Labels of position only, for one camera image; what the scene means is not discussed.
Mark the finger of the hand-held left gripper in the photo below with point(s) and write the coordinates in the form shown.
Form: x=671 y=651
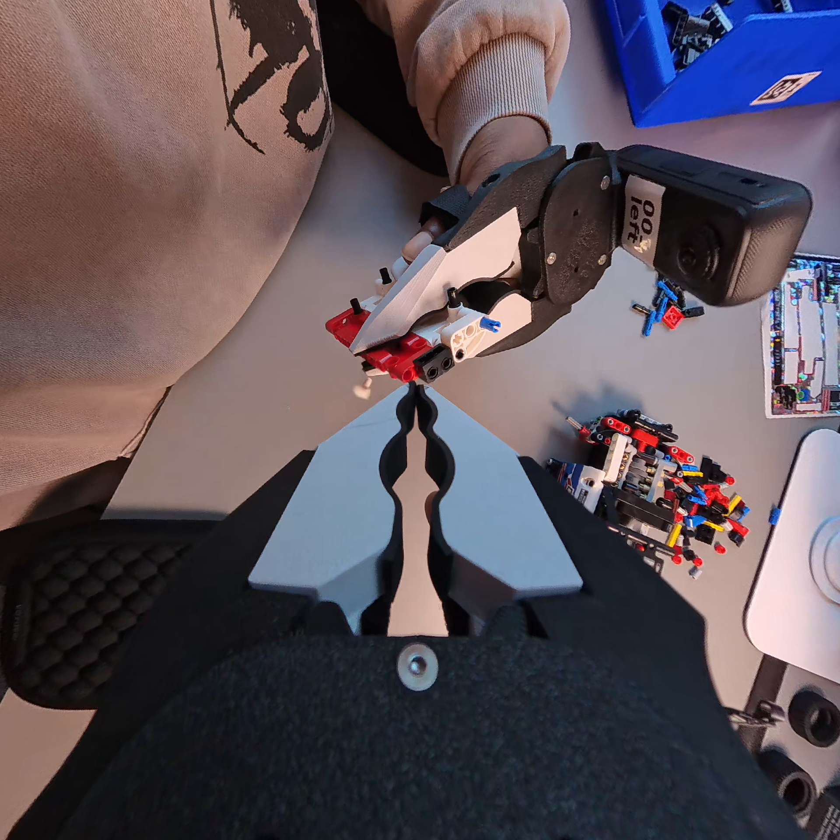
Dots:
x=512 y=315
x=459 y=262

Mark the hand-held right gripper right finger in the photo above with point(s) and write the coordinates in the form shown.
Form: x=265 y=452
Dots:
x=512 y=525

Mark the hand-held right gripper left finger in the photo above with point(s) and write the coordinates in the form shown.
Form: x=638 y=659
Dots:
x=328 y=525

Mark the white red lego assembly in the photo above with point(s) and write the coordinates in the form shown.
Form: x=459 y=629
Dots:
x=394 y=358

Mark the small white lego piece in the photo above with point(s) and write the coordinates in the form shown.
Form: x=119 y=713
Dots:
x=362 y=388

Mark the person's left forearm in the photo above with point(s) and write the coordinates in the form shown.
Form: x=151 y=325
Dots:
x=485 y=59

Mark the pile of small lego pins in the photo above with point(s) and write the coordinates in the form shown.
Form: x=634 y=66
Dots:
x=666 y=308

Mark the blue white lego race car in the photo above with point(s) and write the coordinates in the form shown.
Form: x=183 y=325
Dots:
x=649 y=485

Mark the heap of black lego parts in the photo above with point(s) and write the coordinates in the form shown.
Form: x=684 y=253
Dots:
x=695 y=29

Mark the black lego tire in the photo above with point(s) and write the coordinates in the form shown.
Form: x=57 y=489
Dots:
x=817 y=718
x=787 y=784

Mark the person's right hand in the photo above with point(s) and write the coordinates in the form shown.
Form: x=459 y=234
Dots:
x=430 y=510

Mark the person's left hand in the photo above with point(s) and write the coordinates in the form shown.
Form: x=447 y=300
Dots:
x=505 y=148

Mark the blue plastic bin white tag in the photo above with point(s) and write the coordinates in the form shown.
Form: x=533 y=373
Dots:
x=754 y=65

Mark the black chair armrest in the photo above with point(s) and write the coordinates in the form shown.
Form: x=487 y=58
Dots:
x=98 y=610

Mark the holographic sticker sheet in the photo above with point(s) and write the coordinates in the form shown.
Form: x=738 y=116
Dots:
x=807 y=341

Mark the silver monitor stand base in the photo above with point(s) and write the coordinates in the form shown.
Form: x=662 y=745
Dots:
x=800 y=571

